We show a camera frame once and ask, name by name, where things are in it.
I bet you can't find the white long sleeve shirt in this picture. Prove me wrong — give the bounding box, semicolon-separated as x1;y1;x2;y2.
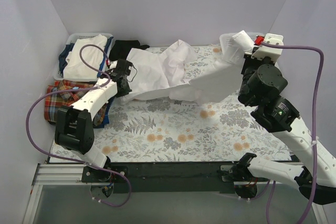
121;30;254;105

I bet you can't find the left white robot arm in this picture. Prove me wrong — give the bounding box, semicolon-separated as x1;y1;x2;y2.
55;59;133;182

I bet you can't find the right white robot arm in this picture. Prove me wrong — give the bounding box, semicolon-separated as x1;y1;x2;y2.
235;53;313;198

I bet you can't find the right white plastic basket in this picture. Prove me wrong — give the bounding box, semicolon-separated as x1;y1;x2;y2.
219;32;264;53

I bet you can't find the white plastic basket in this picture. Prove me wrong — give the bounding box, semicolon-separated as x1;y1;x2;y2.
54;33;113;82
219;32;264;53

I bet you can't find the black folded garment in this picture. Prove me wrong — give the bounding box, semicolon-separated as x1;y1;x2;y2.
109;40;150;61

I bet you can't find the folded white shirt in basket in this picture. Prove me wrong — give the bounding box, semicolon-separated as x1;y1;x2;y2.
63;34;108;80

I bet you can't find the navy garment in basket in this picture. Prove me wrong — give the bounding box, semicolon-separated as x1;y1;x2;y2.
58;43;74;75

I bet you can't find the left white plastic basket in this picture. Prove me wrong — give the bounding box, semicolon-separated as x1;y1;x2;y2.
54;33;113;82

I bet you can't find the floral patterned table mat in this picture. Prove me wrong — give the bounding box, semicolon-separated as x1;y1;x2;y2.
49;45;292;163

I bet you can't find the red plaid shirt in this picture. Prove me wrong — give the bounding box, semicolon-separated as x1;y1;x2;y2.
44;80;94;124

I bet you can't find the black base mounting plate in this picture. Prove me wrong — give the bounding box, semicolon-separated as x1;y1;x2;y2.
81;162;253;195

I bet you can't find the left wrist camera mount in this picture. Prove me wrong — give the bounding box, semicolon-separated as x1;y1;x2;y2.
106;61;118;70

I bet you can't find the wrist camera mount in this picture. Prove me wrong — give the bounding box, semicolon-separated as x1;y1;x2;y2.
106;61;118;70
251;33;284;63

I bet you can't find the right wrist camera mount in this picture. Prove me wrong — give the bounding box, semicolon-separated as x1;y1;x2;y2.
251;33;284;63

